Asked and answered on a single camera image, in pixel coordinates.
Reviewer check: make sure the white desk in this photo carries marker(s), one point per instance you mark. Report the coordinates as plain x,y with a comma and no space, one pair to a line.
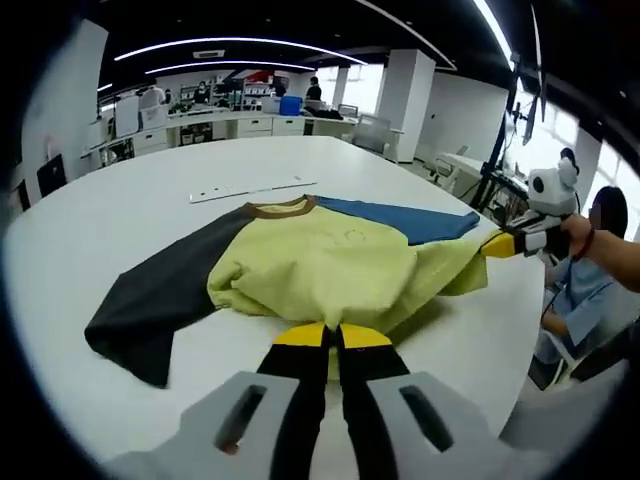
462,167

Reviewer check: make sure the black chair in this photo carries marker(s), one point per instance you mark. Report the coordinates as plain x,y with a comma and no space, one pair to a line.
22,196
51,175

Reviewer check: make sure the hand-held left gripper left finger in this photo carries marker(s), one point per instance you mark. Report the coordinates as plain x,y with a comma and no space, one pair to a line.
280,400

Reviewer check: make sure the white counter cabinets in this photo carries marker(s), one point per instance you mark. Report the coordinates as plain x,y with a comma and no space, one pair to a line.
250,126

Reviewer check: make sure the grey mesh chair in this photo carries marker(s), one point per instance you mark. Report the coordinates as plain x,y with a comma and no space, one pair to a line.
575,410

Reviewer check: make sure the yellow blue grey garment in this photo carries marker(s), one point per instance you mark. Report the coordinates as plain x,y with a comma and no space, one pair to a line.
325,260

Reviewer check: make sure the person's right hand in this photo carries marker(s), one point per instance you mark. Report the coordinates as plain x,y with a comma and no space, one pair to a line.
579,237

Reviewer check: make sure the ceiling air vent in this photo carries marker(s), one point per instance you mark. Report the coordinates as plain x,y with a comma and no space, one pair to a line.
209,53

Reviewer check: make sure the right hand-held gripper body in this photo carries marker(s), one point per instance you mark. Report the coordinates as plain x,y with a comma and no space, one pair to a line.
552,192

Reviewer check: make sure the blue storage bin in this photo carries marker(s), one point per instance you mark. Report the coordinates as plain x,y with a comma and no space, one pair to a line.
291,106

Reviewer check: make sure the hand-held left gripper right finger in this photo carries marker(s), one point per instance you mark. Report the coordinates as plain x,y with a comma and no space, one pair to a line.
380,400

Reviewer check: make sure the white panel board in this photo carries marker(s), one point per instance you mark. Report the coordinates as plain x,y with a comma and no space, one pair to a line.
127,116

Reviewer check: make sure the black stand pole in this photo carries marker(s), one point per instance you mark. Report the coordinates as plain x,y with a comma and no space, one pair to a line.
492,165

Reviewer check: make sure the black monitor stand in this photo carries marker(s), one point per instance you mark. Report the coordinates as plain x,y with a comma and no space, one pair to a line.
529,115

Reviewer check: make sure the ceiling light strip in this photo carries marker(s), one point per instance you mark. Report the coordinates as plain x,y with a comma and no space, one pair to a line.
240,39
230,63
492,25

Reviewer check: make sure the white table cover strip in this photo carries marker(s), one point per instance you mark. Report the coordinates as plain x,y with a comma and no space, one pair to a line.
250,192

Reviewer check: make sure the pale mesh office chair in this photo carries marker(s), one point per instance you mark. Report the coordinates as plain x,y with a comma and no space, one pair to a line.
372,132

